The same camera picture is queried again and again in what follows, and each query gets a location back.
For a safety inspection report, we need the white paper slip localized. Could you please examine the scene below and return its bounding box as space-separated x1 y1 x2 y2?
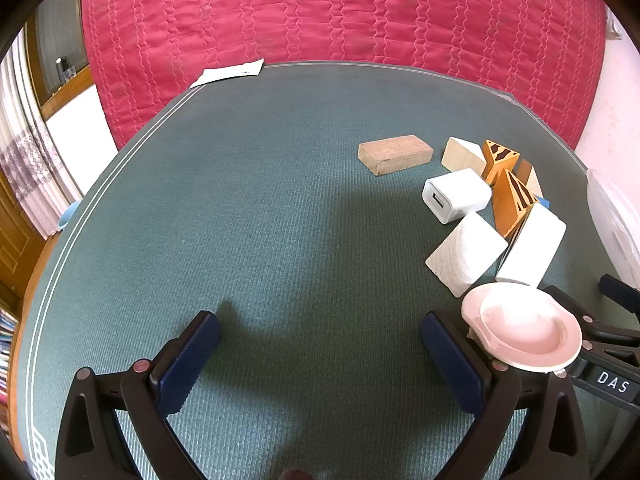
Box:
190 58 265 89

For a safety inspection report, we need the red quilted blanket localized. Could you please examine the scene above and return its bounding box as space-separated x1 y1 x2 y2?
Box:
80 0 606 148

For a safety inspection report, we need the white stone-like block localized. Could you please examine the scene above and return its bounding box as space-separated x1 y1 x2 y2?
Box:
425 212 508 298

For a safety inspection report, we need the wooden window frame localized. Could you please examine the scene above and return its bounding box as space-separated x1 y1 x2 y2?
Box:
25 0 93 120

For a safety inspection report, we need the blue foam cube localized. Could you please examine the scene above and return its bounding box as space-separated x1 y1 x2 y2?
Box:
535 195 550 209

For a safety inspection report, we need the light wooden triangle block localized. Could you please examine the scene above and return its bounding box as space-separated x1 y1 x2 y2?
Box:
515 158 542 197

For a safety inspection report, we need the clear plastic bowl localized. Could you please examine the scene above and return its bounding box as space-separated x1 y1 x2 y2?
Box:
587 168 639 289

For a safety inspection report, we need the orange striped triangular block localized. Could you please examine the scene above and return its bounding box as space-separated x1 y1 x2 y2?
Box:
482 140 520 186
492 169 538 238

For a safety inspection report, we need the patterned curtain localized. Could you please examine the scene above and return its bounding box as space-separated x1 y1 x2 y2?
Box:
1 32 82 238

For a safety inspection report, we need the light blue cup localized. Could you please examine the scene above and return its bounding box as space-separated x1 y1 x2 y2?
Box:
56 200 80 231

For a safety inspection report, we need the pale wooden wedge block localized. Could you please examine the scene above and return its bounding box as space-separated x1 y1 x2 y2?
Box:
440 136 486 176

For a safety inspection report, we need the brown wooden rectangular block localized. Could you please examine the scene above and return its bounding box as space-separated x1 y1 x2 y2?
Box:
358 134 434 177

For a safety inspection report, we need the white rectangular box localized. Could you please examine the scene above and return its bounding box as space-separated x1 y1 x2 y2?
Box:
496 203 566 287

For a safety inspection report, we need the pink white small dish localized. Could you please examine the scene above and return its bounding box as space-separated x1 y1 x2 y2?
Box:
461 283 582 373

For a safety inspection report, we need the green table mat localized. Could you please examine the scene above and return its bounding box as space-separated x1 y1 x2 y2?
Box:
14 60 640 480

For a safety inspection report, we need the white usb charger cube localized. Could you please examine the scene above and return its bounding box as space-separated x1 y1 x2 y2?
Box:
422 168 491 224

